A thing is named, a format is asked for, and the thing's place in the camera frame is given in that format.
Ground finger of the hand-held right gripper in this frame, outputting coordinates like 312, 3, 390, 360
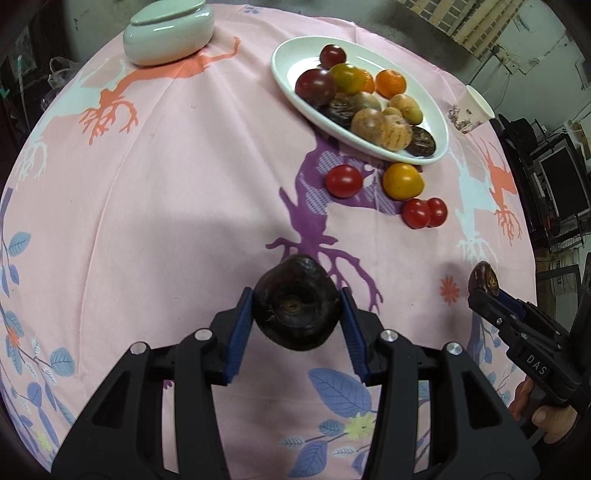
468, 287, 528, 346
497, 290, 537, 325

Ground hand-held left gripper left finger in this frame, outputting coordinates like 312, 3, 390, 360
51, 286, 254, 480

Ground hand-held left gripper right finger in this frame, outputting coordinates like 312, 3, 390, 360
339, 286, 541, 480

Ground pale yellow striped pepino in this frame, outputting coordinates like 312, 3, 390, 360
350, 108, 387, 145
348, 91, 383, 114
379, 115, 413, 152

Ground plain pale yellow pepino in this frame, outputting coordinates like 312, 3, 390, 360
389, 93, 423, 124

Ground large dark red tomato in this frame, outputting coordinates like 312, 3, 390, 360
295, 68, 337, 109

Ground yellow-green tomato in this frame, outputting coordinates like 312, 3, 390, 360
329, 63, 365, 93

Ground white oval plate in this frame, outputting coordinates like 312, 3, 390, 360
270, 36, 450, 165

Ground small dark red tomato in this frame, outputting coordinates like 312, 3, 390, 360
320, 44, 347, 69

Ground person's right hand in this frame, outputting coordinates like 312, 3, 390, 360
510, 377, 580, 439

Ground red cherry tomato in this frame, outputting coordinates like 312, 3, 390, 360
402, 198, 432, 230
325, 165, 364, 199
427, 197, 448, 228

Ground computer monitor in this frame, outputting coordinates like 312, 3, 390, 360
538, 138, 591, 232

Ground pink printed tablecloth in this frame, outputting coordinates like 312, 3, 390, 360
0, 2, 539, 480

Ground black computer desk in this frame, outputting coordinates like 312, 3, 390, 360
499, 113, 591, 250

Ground yellow-orange tomato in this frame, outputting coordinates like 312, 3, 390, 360
382, 162, 424, 200

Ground printed paper cup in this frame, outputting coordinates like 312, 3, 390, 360
448, 84, 496, 136

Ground checked beige curtain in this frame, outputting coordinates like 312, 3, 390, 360
436, 0, 532, 61

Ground pale green lidded ceramic bowl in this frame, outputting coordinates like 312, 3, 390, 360
122, 0, 215, 66

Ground clear plastic bag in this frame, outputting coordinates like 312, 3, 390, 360
46, 58, 79, 90

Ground white wall power socket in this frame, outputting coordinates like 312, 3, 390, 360
492, 44, 532, 75

